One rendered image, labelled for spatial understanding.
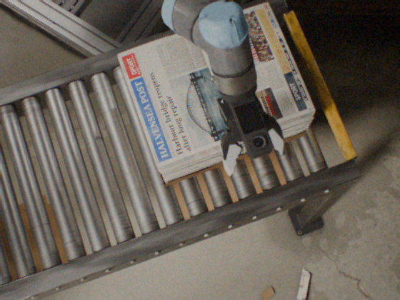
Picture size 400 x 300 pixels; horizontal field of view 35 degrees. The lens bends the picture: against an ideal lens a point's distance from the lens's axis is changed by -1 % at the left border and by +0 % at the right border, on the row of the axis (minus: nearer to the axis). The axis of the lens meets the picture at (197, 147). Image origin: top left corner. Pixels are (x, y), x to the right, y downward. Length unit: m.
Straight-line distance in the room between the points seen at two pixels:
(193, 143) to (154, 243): 0.32
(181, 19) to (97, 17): 1.36
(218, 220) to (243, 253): 0.81
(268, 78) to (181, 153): 0.26
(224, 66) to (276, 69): 0.39
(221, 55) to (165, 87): 0.39
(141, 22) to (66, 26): 0.28
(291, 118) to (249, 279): 1.07
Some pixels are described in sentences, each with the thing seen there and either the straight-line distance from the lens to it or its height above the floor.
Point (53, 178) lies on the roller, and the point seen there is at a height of 0.80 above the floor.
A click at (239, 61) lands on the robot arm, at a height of 1.38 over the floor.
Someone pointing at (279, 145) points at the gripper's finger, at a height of 1.18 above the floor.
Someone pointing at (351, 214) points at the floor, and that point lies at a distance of 2.44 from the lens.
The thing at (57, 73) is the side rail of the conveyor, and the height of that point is 0.80.
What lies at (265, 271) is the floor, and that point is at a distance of 2.37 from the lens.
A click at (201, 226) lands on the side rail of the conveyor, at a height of 0.80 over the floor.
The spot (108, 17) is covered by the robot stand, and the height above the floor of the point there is 0.21.
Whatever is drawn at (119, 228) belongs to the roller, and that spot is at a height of 0.80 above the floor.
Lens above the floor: 2.36
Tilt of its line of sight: 75 degrees down
